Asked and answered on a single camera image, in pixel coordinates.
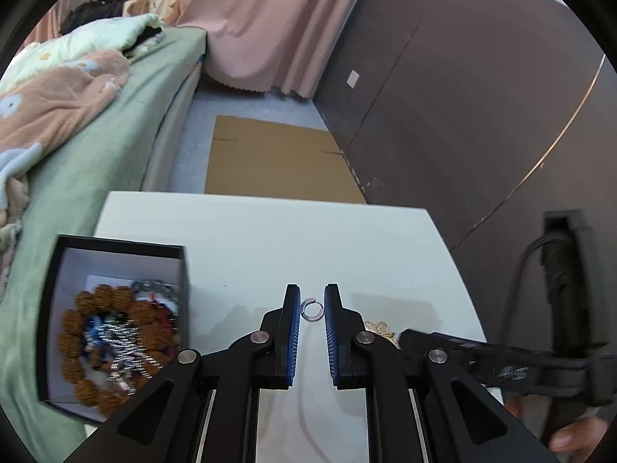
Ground brown rudraksha bead bracelet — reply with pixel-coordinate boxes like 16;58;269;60
57;283;177;420

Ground gold butterfly pendant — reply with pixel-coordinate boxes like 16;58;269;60
364;321;398;348

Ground silver chain necklace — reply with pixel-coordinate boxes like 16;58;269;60
93;319;167;394

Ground black jewelry box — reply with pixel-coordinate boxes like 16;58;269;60
35;235;189;424

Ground person's right hand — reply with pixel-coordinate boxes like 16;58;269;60
505;394;617;459

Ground flattened brown cardboard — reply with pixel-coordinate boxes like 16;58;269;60
205;115;365;204

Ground bed with green sheet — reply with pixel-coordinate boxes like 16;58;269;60
1;27;207;462

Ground pink duck pattern blanket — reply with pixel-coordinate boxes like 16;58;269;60
0;49;133;225

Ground light green quilt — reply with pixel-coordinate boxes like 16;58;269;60
1;14;164;93

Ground pink curtain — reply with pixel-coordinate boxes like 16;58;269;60
169;0;357;98

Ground pile of dark clothes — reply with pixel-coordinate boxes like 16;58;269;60
60;0;125;35

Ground black cable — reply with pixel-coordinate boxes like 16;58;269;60
501;233;570;348

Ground white wall socket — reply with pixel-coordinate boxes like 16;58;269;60
346;70;360;89

